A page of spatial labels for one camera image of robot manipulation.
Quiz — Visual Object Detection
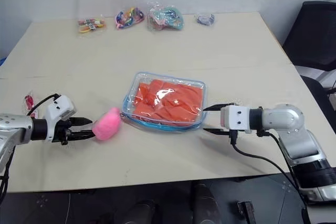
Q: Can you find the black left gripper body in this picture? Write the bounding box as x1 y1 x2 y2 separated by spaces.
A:
51 117 77 146

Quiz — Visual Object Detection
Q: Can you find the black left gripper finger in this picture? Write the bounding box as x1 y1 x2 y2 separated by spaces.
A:
67 129 96 141
69 116 93 127

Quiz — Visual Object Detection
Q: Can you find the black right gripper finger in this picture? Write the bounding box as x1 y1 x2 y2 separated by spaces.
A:
203 103 227 112
203 127 229 136

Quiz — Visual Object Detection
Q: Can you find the pink fluffy pompom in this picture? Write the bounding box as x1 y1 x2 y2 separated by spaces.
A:
91 106 122 141

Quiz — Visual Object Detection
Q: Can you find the clear blue-trimmed plastic pouch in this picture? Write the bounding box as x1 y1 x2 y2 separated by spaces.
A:
121 71 208 133

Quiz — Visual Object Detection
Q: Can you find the orange cloth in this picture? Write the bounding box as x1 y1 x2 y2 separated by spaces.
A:
132 78 205 128

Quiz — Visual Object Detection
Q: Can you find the small red candy wrapper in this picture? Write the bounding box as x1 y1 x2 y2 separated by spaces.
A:
23 89 40 119

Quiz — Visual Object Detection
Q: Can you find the dark rounded shape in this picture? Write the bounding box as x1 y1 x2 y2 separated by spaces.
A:
130 199 159 224
193 181 222 224

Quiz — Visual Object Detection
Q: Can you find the black rectangular block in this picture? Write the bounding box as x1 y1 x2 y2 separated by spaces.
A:
236 200 257 224

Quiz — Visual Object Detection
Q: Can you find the small bag of purple items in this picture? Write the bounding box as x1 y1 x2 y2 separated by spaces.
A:
194 13 217 27

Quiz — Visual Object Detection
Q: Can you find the black office chair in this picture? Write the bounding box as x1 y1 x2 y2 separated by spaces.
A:
281 0 336 141

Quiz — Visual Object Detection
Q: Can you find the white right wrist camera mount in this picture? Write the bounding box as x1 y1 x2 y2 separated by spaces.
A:
219 104 251 134

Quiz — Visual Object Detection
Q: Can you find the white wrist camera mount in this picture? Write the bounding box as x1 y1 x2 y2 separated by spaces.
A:
219 104 251 134
44 94 77 142

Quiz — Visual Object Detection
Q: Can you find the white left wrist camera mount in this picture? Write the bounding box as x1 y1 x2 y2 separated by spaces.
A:
44 94 77 142

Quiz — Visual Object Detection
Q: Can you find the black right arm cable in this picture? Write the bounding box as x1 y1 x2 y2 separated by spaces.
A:
229 129 308 224

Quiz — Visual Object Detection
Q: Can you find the bag of orange hair ties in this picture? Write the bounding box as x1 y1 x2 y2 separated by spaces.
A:
77 17 108 35

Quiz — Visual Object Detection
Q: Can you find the bag of teal hair ties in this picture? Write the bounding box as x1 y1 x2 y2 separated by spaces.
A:
146 1 186 34

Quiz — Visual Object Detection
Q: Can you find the bag of multicoloured hair ties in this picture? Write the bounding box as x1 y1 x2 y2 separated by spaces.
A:
114 6 146 31

